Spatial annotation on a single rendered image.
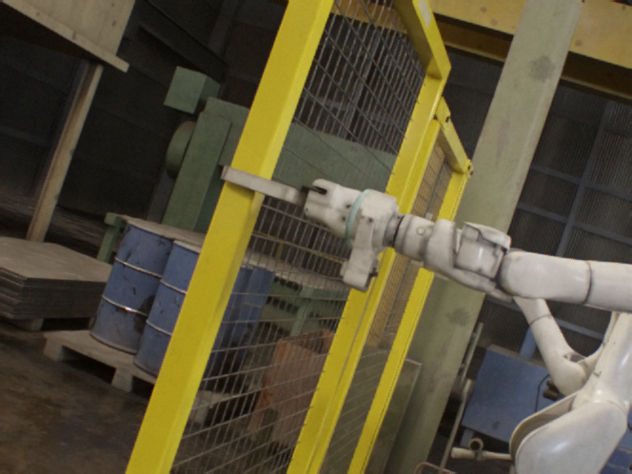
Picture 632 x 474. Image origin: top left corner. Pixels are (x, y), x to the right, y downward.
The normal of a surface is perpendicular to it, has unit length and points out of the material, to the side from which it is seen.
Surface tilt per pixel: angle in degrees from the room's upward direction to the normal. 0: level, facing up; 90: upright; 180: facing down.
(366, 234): 121
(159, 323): 90
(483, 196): 90
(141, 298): 90
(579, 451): 90
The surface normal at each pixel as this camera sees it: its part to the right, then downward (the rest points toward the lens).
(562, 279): 0.23, 0.04
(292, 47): -0.22, -0.07
